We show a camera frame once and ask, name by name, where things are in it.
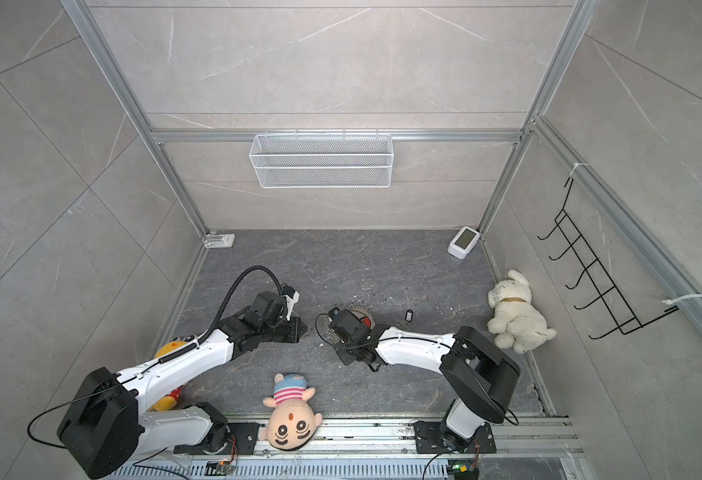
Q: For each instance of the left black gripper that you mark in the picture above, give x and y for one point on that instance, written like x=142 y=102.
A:
x=297 y=332

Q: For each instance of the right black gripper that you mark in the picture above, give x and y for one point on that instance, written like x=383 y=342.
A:
x=343 y=356

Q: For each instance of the metal keyring holder red handle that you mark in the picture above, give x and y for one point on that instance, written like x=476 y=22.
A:
x=363 y=315

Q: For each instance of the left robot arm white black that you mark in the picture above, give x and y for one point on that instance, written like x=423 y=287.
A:
x=113 y=416

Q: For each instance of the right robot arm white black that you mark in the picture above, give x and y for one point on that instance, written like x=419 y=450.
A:
x=483 y=377

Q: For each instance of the plush doll striped hat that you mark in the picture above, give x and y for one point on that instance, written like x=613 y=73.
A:
x=293 y=422

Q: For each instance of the yellow red plush toy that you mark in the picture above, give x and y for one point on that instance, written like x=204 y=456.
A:
x=172 y=388

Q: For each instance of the white digital clock device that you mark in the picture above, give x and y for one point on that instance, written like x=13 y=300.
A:
x=463 y=242

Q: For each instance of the white plush dog toy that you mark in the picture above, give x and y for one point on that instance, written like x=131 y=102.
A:
x=516 y=324

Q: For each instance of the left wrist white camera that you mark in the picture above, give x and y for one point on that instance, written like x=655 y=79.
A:
x=291 y=297

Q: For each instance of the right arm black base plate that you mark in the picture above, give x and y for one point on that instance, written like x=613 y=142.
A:
x=435 y=437

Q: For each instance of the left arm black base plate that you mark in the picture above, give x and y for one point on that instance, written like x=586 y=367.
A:
x=239 y=438

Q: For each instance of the white wall socket box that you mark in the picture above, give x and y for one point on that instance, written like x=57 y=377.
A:
x=217 y=241

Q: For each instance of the white wire mesh basket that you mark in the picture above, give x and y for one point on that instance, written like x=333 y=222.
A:
x=332 y=160

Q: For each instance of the black wire hook rack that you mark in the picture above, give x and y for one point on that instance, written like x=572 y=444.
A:
x=594 y=273

